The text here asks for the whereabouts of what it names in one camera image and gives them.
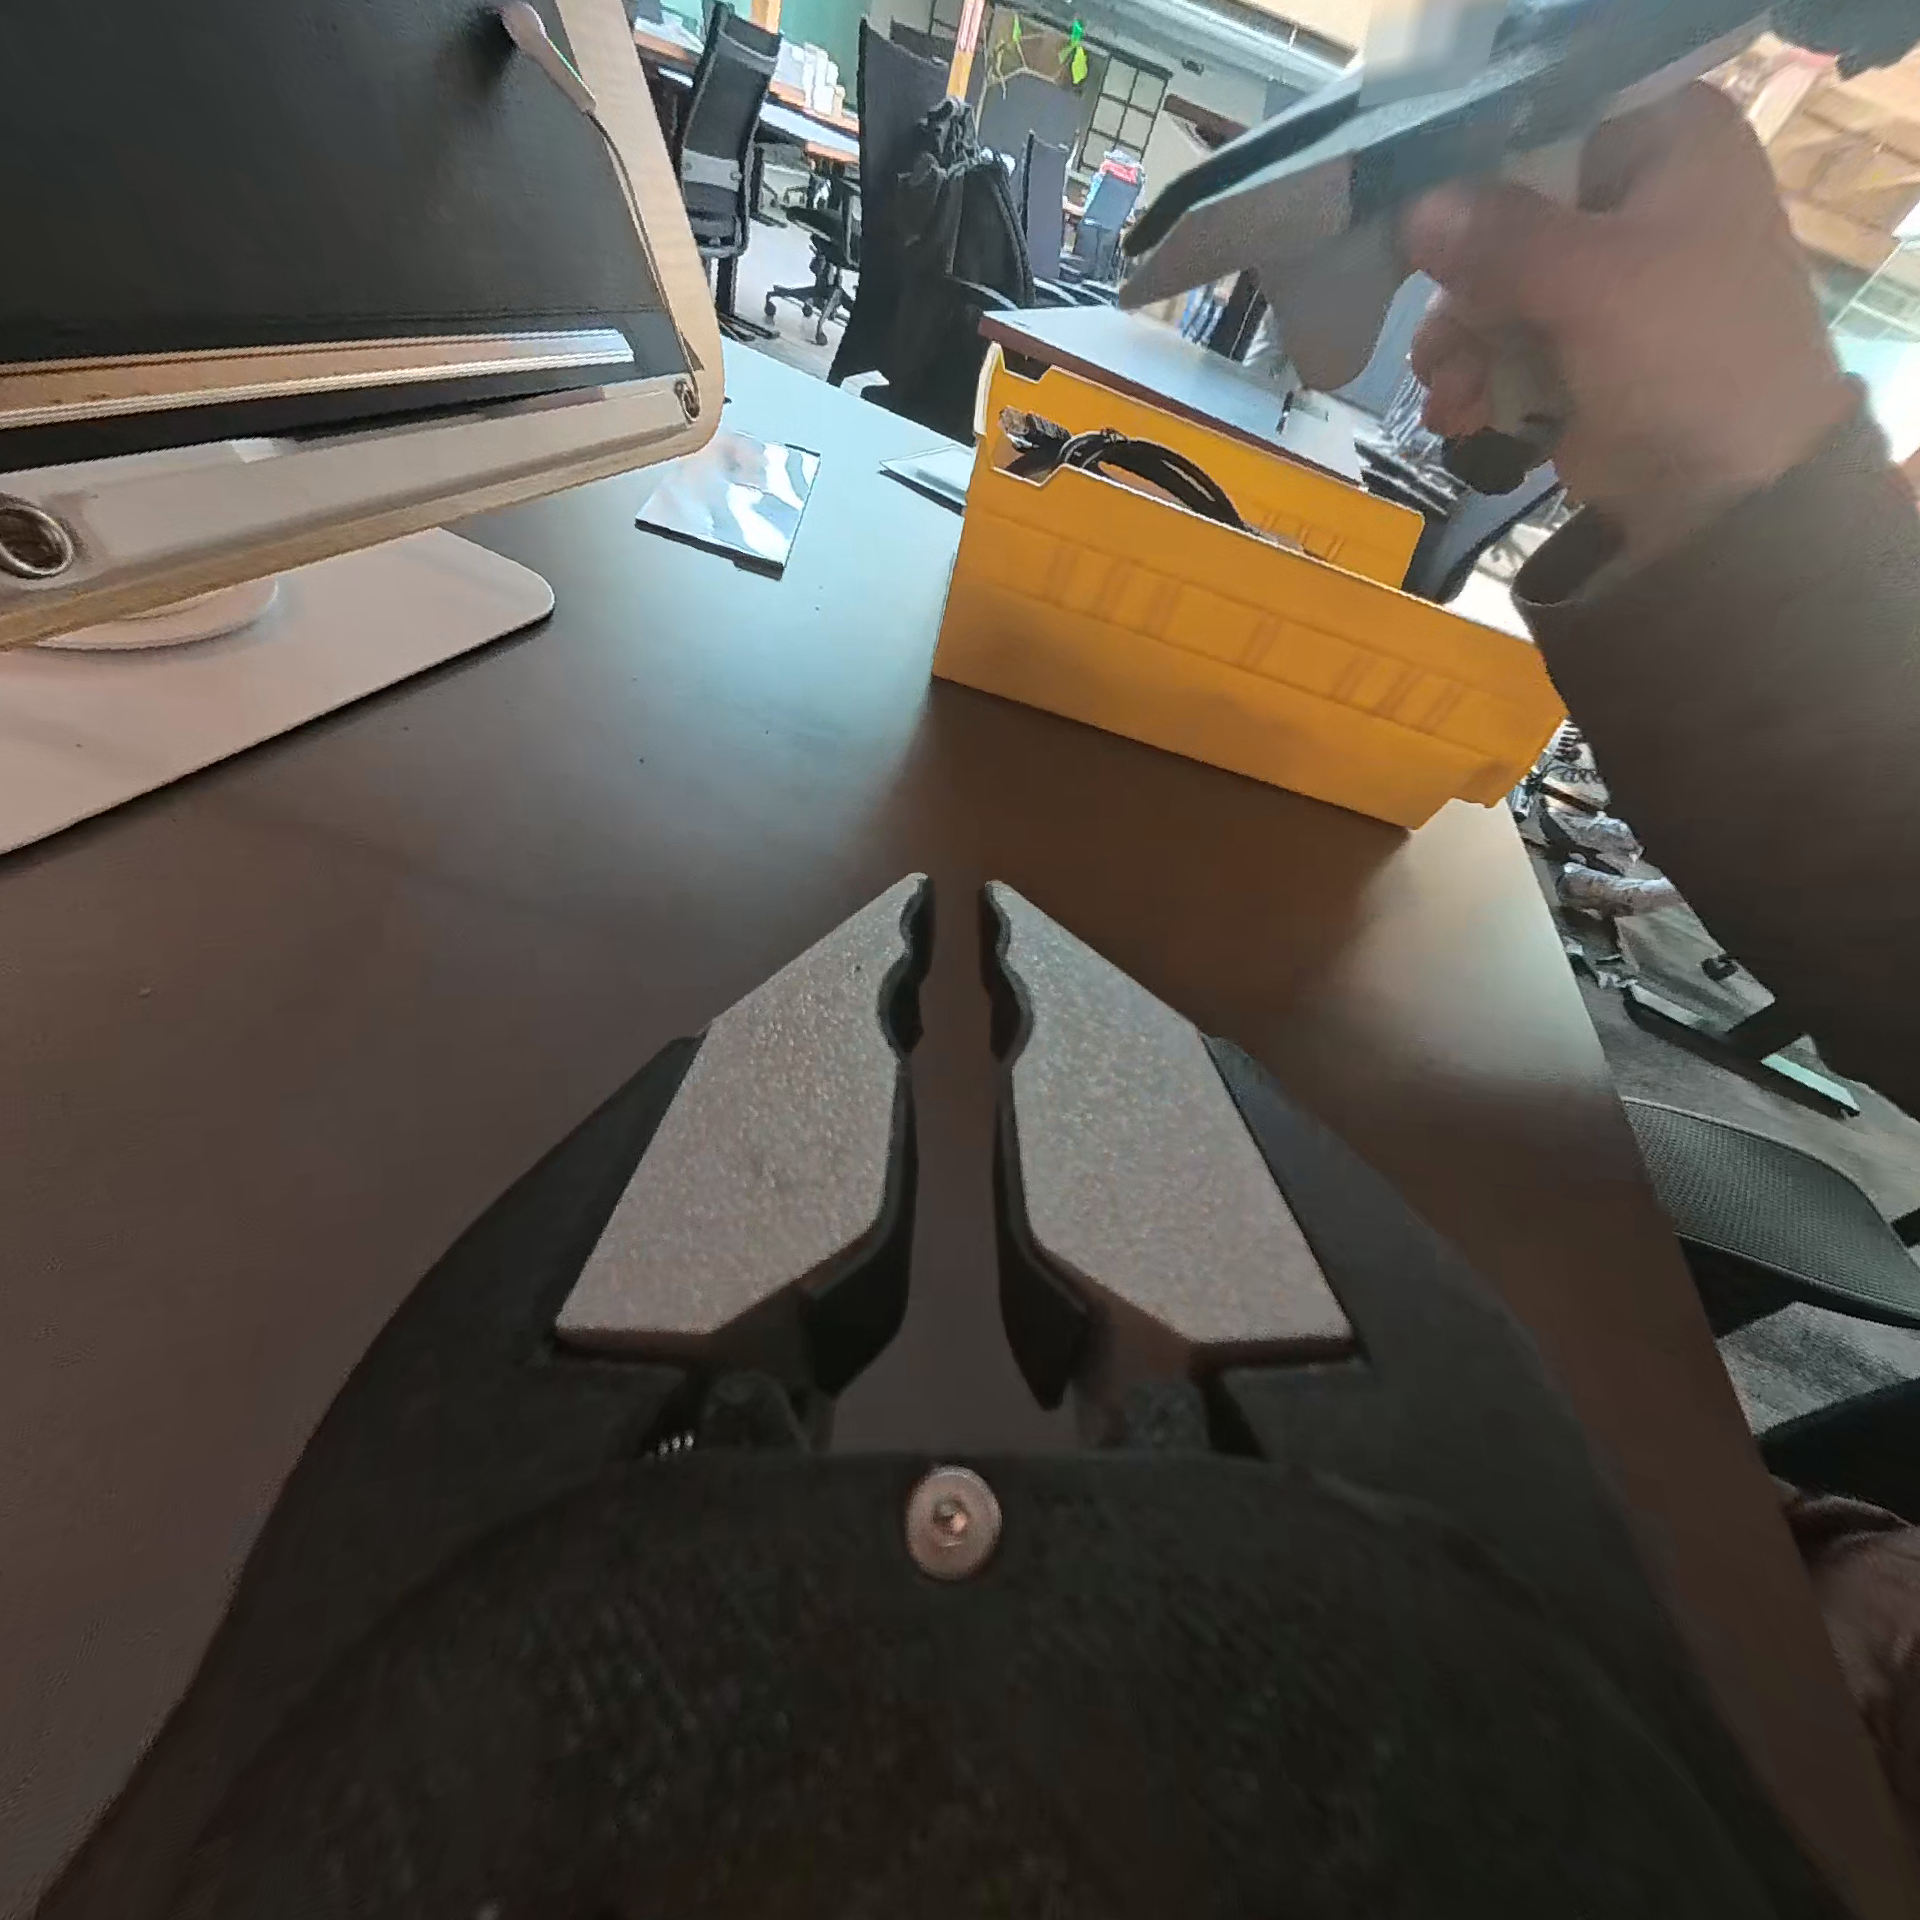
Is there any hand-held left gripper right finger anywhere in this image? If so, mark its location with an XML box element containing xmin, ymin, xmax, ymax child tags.
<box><xmin>980</xmin><ymin>878</ymin><xmax>1355</xmax><ymax>1412</ymax></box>

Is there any black cable with plug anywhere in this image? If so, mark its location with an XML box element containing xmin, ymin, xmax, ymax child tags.
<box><xmin>1003</xmin><ymin>407</ymin><xmax>1252</xmax><ymax>528</ymax></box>

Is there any yellow plastic bin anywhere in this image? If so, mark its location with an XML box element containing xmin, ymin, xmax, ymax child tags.
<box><xmin>932</xmin><ymin>344</ymin><xmax>1570</xmax><ymax>831</ymax></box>

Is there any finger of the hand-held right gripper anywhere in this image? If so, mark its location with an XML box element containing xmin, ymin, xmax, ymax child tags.
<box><xmin>1126</xmin><ymin>67</ymin><xmax>1521</xmax><ymax>255</ymax></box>
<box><xmin>1112</xmin><ymin>198</ymin><xmax>1429</xmax><ymax>393</ymax></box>

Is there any person's right forearm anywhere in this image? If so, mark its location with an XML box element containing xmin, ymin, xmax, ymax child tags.
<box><xmin>1510</xmin><ymin>376</ymin><xmax>1920</xmax><ymax>1121</ymax></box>

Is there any black mesh office chair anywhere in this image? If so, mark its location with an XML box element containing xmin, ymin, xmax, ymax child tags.
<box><xmin>1627</xmin><ymin>1095</ymin><xmax>1920</xmax><ymax>1330</ymax></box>

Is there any person's right hand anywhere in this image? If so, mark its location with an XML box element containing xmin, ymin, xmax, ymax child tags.
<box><xmin>1400</xmin><ymin>82</ymin><xmax>1860</xmax><ymax>518</ymax></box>

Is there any black computer monitor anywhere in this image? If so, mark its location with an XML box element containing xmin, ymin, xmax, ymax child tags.
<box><xmin>0</xmin><ymin>0</ymin><xmax>725</xmax><ymax>650</ymax></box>

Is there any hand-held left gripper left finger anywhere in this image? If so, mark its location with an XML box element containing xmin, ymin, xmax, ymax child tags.
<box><xmin>555</xmin><ymin>873</ymin><xmax>937</xmax><ymax>1402</ymax></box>

